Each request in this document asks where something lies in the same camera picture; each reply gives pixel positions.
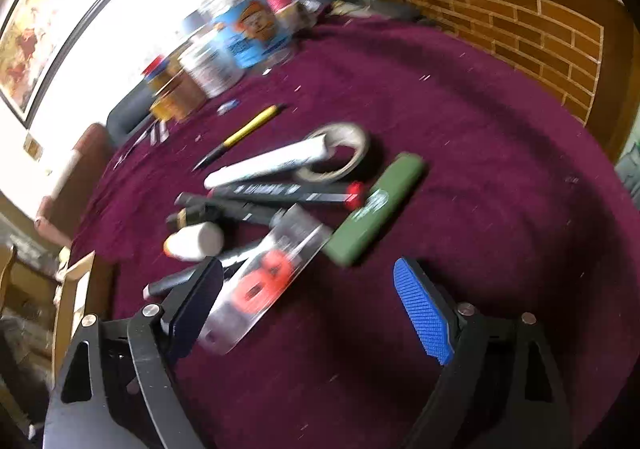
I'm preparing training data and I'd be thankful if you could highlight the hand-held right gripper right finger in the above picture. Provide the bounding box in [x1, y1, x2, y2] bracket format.
[393, 256, 571, 449]

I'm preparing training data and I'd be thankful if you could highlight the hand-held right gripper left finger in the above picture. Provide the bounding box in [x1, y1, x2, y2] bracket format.
[45, 256, 223, 449]

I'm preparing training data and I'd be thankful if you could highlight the white glue bottle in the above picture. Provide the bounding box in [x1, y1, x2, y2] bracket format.
[163, 222, 224, 262]

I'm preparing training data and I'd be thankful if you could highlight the clear package with orange item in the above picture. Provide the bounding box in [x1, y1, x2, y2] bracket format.
[197, 204, 334, 355]

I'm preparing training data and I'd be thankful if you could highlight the black marker with yellow band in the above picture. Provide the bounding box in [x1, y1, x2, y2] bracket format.
[166, 208, 226, 231]

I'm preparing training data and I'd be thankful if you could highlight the black marker with red cap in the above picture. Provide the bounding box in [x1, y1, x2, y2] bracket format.
[207, 180, 366, 210]

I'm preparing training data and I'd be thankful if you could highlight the white tube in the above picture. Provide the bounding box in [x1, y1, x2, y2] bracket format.
[203, 136, 333, 190]

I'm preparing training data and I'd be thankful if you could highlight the tape roll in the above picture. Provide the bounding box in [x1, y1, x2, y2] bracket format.
[294, 123, 372, 183]

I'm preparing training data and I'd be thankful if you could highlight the green case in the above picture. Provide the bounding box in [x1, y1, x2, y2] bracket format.
[322, 153, 427, 266]

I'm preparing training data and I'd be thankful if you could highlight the wooden chair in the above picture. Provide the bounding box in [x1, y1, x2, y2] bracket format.
[0, 244, 116, 430]

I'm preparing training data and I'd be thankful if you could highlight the metal ruler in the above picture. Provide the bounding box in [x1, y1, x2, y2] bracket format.
[112, 122, 171, 167]

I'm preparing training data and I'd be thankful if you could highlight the yellow black utility knife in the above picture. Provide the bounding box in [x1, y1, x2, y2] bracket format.
[192, 104, 285, 172]

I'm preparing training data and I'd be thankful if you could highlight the white armrest cover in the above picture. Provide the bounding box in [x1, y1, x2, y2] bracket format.
[50, 149, 83, 200]

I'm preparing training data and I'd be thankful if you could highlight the pink armchair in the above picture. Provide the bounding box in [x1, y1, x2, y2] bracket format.
[34, 123, 116, 250]

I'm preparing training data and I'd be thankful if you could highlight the black sofa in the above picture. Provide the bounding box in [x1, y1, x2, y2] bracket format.
[106, 84, 166, 150]

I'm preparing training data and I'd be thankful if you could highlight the brown jar with red lid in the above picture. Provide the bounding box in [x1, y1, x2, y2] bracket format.
[142, 55, 206, 123]

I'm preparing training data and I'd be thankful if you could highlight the white jar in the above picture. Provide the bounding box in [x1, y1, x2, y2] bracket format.
[178, 26, 246, 98]

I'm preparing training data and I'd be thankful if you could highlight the clear jar with blue label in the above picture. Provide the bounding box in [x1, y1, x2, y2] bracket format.
[181, 0, 301, 71]

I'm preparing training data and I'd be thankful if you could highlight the wooden headboard with brick pattern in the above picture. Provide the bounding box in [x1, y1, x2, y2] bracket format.
[345, 0, 640, 165]

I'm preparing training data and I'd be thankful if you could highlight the framed painting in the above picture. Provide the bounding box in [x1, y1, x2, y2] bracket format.
[0, 0, 156, 130]

